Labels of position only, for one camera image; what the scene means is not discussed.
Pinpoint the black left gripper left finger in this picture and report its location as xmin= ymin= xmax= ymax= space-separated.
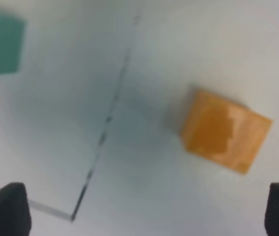
xmin=0 ymin=182 xmax=31 ymax=236

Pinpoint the orange cube block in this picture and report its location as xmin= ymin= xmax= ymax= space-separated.
xmin=180 ymin=89 xmax=273 ymax=174

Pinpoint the teal template cube block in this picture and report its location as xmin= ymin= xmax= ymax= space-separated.
xmin=0 ymin=12 xmax=26 ymax=74

